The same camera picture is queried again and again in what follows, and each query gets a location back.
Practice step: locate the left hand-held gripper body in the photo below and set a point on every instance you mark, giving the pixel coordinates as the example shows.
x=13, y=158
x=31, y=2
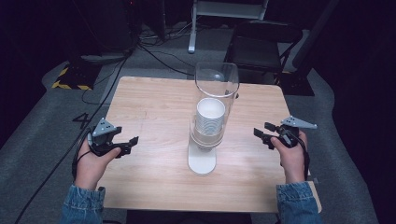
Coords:
x=102, y=137

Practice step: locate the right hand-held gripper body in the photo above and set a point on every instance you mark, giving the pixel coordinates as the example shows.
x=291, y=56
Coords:
x=292, y=132

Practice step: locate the clear cup dispenser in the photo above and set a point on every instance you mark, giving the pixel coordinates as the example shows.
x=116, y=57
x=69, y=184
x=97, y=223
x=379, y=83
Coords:
x=211, y=118

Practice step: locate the stack of white paper cups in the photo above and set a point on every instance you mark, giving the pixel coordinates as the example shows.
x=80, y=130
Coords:
x=210, y=119

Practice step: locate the person's right hand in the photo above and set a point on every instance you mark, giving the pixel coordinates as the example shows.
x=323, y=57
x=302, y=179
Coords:
x=291, y=158

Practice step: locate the person's left hand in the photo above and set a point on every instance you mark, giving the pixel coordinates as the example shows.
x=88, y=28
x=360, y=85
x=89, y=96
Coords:
x=91, y=167

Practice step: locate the black stand base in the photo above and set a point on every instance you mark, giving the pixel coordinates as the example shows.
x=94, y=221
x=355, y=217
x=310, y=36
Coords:
x=297, y=82

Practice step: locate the black chair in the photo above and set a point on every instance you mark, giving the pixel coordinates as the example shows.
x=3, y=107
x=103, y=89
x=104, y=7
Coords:
x=260, y=46

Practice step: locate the black computer tower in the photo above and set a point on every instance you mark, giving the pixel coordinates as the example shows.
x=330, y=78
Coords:
x=109, y=25

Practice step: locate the white desk frame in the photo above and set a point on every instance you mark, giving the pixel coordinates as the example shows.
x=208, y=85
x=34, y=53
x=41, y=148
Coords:
x=218, y=18

